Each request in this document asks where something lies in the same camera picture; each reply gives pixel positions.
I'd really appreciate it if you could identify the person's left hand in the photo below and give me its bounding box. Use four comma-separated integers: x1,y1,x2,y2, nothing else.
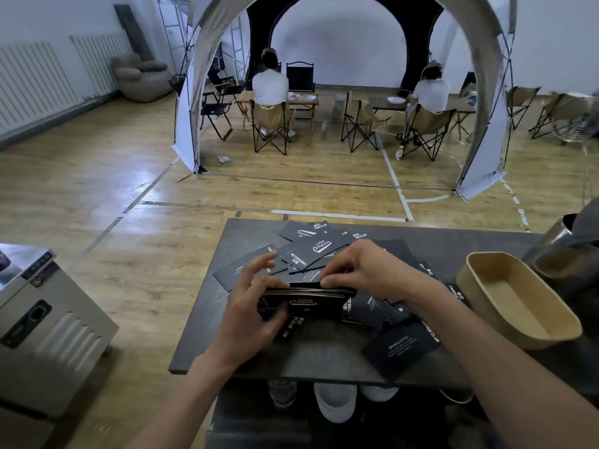
202,251,292,371

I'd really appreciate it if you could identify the person's right hand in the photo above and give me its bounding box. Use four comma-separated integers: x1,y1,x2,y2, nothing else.
320,239,439,307

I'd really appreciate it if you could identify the stack of black cards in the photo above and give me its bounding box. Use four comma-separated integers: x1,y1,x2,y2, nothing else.
259,282,358,319

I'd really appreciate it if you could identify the person's left forearm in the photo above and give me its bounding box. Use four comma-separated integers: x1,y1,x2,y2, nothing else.
125,356,236,449

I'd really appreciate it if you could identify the person's right forearm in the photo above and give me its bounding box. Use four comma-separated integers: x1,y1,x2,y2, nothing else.
413,280,599,449

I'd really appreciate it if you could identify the scattered pile of black cards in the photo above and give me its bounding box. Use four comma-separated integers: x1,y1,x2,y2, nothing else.
213,220,465,384

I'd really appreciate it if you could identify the beige folding camp chair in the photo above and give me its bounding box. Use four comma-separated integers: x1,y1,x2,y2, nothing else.
399,104,458,162
529,93,588,141
340,90,392,154
250,100,294,157
505,86,542,131

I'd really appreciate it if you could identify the brown paper tray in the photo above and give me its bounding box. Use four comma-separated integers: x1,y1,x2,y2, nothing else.
456,251,584,351

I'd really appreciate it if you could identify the dark camp table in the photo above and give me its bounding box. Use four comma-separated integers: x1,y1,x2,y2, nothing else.
367,95,477,142

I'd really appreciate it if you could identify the wooden camp table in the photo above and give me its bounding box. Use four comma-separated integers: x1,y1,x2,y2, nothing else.
234,90,320,134

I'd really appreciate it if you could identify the black high-back chair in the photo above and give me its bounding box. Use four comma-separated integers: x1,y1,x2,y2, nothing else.
285,61,315,93

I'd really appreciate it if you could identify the black folding chair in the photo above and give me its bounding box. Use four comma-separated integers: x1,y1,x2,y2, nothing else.
200,65,245,142

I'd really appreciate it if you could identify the grey and white dome tent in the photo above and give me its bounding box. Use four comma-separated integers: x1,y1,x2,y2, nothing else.
170,0,518,202

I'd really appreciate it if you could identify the stainless steel pitcher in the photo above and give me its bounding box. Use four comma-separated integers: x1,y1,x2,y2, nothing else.
521,196,599,302

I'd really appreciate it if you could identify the stainless steel appliance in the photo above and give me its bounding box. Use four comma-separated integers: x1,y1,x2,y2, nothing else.
0,243,120,449

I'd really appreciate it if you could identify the beige armchair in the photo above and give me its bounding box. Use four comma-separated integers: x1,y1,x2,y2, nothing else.
110,52,174,104

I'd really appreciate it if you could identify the metal floor fan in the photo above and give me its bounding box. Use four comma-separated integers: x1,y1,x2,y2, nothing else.
552,94,599,146

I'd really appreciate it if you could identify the metal rack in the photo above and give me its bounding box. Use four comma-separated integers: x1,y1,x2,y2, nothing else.
156,0,193,76

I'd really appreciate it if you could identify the dark wooden board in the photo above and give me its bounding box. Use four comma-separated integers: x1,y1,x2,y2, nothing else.
113,3,153,61

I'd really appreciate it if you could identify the white wall radiator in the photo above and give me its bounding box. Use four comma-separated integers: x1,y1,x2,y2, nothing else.
70,31,134,97
0,41,81,138

